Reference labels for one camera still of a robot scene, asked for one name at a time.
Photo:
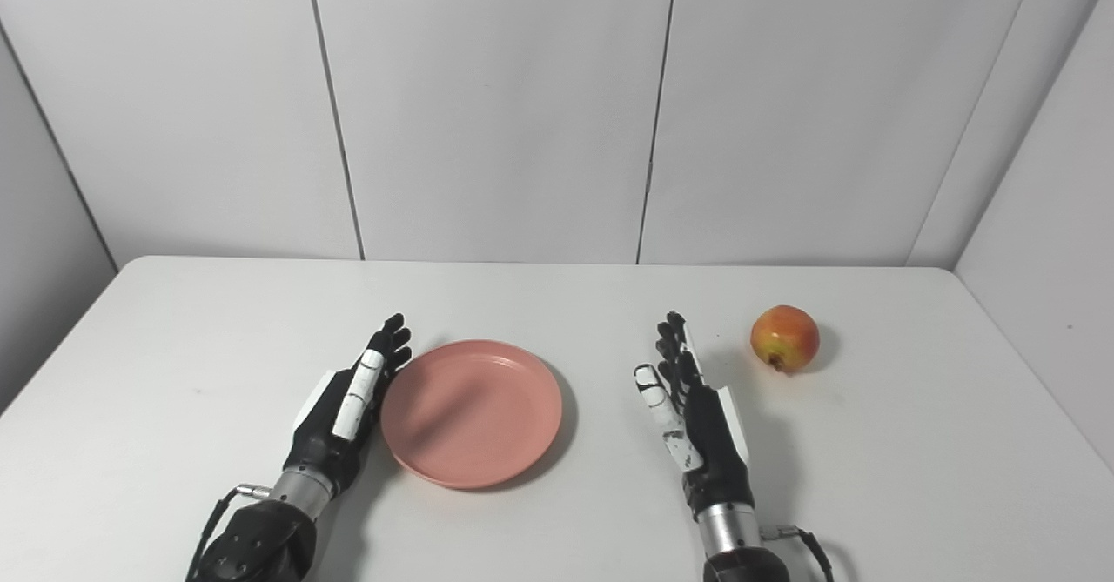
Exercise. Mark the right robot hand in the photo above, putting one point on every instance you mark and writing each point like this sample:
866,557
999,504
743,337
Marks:
705,425

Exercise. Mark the red yellow pomegranate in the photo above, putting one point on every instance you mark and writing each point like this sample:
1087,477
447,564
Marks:
785,337

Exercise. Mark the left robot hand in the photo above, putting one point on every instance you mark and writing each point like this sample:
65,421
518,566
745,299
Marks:
339,417

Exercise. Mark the pink plate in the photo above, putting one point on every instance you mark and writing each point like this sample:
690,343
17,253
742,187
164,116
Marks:
471,413

